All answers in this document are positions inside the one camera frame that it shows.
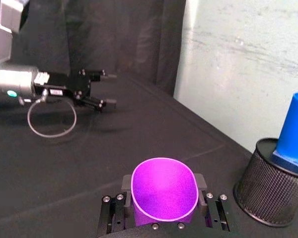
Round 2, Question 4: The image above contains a black table cloth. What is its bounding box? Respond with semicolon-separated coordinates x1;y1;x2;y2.
0;73;298;238

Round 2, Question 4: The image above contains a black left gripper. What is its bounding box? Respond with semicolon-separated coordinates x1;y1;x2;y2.
34;69;118;113

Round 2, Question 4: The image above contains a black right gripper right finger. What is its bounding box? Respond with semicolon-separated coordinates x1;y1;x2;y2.
193;173;231;233

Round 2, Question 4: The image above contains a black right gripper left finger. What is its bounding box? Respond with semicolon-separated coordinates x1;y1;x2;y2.
97;174;135;235

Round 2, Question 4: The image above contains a blue plastic cylinder piece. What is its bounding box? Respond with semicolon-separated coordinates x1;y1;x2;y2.
271;91;298;176

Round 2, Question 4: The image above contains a purple plastic cup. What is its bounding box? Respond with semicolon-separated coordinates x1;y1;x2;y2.
130;157;198;228

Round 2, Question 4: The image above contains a black mesh pen holder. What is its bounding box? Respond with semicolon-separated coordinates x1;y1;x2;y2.
233;137;298;228

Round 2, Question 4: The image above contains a black curtain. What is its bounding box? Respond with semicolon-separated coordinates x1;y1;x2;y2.
0;0;187;97

